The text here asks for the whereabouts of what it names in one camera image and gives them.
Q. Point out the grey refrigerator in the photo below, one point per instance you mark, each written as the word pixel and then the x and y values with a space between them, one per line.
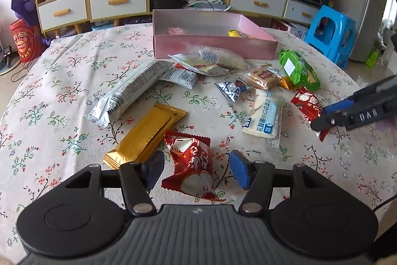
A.
pixel 363 4

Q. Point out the small white snack packet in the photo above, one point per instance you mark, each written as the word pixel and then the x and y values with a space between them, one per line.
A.
pixel 181 77

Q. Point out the floral tablecloth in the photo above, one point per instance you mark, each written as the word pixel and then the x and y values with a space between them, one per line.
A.
pixel 62 97

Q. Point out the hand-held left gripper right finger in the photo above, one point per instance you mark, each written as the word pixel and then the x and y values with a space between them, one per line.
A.
pixel 240 170

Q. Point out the pink cardboard box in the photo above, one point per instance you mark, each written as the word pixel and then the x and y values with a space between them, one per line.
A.
pixel 214 44

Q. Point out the clear bread packet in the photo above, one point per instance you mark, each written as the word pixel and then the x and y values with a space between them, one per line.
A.
pixel 223 55

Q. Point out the orange snack packet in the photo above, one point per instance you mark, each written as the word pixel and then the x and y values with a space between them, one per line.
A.
pixel 286 84

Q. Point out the brown biscuit packet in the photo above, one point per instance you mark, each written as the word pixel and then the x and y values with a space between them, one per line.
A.
pixel 262 77

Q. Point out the blue plastic stool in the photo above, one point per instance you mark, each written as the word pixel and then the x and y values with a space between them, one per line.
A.
pixel 332 35

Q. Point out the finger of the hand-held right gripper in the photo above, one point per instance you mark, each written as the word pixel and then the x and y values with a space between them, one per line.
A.
pixel 375 86
pixel 336 108

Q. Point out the yellow striped clear packet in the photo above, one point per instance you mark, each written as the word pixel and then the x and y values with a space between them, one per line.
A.
pixel 198 66

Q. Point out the long white snack packet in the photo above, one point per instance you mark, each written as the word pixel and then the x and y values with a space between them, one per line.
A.
pixel 130 91

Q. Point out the yellow snack packet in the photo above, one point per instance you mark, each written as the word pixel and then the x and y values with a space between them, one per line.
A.
pixel 238 33

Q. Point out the gold snack packet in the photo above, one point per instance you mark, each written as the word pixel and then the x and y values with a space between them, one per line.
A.
pixel 145 134

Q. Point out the blue white triangular packet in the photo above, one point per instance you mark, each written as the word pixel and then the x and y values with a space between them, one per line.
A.
pixel 231 89

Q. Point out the pink snack packet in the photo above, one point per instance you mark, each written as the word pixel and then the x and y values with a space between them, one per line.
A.
pixel 175 31

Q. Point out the red snack packet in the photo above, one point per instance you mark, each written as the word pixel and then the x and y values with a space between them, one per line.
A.
pixel 190 159
pixel 307 105

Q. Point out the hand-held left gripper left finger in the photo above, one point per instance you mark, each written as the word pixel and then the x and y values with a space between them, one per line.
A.
pixel 154 170

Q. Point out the green snack packet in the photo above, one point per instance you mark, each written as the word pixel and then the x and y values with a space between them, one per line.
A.
pixel 297 68

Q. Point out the purple cloth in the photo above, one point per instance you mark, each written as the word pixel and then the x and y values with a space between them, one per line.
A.
pixel 23 2

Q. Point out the pile of papers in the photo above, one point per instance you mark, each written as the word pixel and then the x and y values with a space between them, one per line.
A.
pixel 206 1

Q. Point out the red patterned bag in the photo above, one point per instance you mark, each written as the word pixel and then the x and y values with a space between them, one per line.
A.
pixel 24 41

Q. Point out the white cheese bread packet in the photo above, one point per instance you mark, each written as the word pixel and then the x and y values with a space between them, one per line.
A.
pixel 263 117

